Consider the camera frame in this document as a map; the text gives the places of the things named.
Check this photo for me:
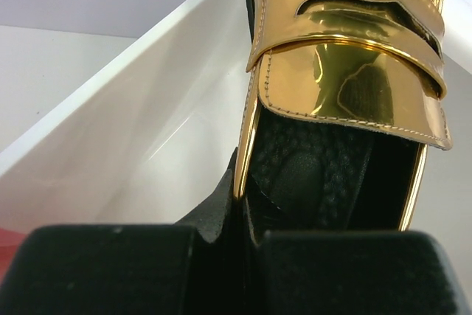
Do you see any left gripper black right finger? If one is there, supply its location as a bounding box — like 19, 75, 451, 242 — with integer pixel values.
257, 232, 471, 314

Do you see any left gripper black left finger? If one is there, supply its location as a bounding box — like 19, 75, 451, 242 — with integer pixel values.
1, 161, 245, 314

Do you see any pink drawer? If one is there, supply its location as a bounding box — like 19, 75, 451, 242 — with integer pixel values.
0, 0, 259, 249

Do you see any gold shoe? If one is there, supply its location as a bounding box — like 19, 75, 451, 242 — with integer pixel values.
233, 0, 452, 231

